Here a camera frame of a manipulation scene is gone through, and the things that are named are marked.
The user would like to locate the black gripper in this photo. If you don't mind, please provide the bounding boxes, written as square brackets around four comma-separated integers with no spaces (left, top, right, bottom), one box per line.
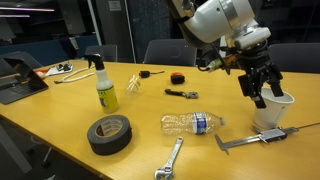
[237,44,285,110]

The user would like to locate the white paper cup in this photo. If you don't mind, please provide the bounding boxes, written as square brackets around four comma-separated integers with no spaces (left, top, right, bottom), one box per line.
[253,87,296,131]

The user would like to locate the metal digital caliper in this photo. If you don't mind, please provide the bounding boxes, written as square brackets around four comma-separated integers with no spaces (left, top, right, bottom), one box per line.
[214,126,300,155]

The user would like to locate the clear plastic water bottle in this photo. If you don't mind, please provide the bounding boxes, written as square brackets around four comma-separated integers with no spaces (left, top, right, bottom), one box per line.
[160,111,228,137]

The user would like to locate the orange black tape measure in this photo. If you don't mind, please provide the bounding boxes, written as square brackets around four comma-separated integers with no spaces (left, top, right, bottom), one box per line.
[169,71,186,85]

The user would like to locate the silver adjustable wrench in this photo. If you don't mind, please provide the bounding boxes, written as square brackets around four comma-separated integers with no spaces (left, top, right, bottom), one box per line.
[153,136,185,180]

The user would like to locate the yellow label spray bottle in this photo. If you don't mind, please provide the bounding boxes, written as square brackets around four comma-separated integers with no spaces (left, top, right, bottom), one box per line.
[83,53,120,114]

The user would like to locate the black tape roll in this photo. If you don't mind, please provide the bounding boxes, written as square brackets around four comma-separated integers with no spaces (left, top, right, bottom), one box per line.
[86,114,133,157]

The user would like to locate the dark safety glasses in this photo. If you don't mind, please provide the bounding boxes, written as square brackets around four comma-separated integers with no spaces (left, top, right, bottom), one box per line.
[55,62,74,73]

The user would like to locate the orange ball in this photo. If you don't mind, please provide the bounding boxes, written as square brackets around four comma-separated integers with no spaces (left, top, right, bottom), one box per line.
[34,69,46,80]

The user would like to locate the dark open laptop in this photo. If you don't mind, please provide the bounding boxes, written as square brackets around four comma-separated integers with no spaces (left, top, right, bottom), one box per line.
[0,57,50,105]

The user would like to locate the wrist camera with cables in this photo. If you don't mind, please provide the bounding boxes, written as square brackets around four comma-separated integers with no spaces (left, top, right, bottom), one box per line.
[198,53,240,74]

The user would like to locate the thin dark table cable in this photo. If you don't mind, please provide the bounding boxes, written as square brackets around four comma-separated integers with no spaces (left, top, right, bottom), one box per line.
[296,122,320,130]

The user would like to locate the black handled adjustable wrench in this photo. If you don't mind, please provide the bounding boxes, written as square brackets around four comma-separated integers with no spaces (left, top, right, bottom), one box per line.
[164,88,200,100]

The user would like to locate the small black corded device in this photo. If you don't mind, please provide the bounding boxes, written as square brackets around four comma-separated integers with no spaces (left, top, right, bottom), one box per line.
[138,69,166,79]

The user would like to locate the white coiled cable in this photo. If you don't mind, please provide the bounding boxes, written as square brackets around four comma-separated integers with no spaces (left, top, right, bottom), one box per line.
[53,66,96,84]

